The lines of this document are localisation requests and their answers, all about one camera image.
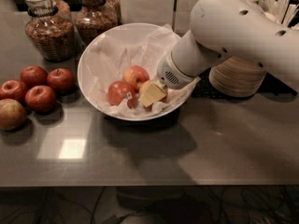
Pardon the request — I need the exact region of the red apple far left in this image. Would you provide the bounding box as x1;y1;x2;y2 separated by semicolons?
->
0;79;28;103

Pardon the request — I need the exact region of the red apple with sticker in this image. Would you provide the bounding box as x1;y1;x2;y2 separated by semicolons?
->
107;80;135;108

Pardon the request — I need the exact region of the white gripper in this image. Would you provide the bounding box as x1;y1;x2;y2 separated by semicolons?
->
138;51;197;108

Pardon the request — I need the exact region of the white bowl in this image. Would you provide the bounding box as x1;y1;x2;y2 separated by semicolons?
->
77;22;200;122

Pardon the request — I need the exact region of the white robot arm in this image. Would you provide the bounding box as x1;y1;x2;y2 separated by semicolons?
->
139;0;299;107

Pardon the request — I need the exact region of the red apple back right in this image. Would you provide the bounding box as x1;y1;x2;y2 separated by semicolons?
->
47;68;75;94

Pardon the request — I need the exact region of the red apple front middle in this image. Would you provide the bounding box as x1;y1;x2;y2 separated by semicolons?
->
25;85;57;113

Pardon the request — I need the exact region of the greenish-red apple front left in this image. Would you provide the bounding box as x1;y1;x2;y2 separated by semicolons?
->
0;99;27;131

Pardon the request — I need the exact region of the white box back left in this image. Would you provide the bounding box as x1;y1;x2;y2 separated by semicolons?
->
121;0;174;25

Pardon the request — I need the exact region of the glass jar of granola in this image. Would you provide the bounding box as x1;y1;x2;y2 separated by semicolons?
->
24;0;75;62

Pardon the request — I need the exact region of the white paper liner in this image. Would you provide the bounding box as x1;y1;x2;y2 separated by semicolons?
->
83;23;202;119

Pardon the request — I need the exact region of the white plastic cutlery bundle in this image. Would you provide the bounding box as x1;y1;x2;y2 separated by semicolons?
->
246;0;299;30

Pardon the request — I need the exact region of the red apple back left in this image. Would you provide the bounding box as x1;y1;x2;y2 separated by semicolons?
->
21;65;48;88

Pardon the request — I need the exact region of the stack of paper bowls front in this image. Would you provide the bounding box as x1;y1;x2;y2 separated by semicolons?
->
208;56;266;98

